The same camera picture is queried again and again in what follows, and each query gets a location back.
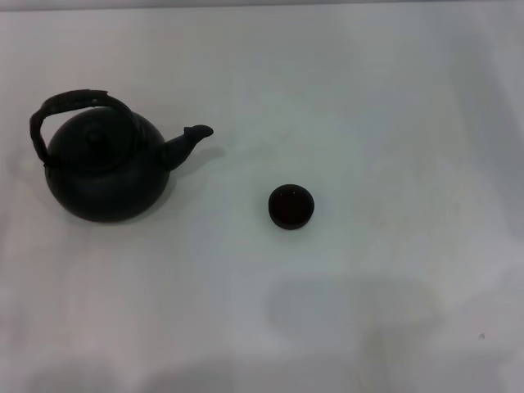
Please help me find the small dark round teacup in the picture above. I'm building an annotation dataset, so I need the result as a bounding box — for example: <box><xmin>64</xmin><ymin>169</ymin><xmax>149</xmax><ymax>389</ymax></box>
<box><xmin>268</xmin><ymin>183</ymin><xmax>317</xmax><ymax>232</ymax></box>

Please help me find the black round teapot with handle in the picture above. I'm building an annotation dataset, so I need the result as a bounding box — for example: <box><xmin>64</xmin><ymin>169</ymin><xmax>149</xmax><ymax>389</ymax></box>
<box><xmin>29</xmin><ymin>88</ymin><xmax>215</xmax><ymax>224</ymax></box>

